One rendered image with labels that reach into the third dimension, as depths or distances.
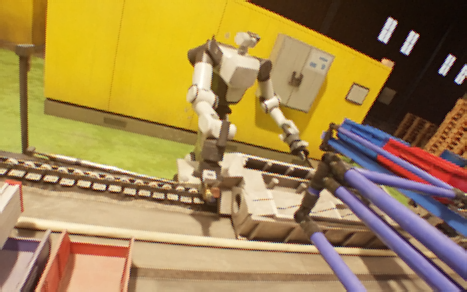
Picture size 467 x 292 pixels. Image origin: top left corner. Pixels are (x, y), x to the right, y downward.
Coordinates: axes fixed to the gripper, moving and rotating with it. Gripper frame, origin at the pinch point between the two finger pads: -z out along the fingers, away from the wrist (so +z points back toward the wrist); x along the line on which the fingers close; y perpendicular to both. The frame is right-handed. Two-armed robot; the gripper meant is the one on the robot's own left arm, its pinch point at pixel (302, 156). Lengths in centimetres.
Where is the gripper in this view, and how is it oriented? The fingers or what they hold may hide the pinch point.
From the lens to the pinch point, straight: 152.0
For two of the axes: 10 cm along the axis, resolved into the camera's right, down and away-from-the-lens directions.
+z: -1.4, -6.4, 7.6
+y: 3.6, -7.5, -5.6
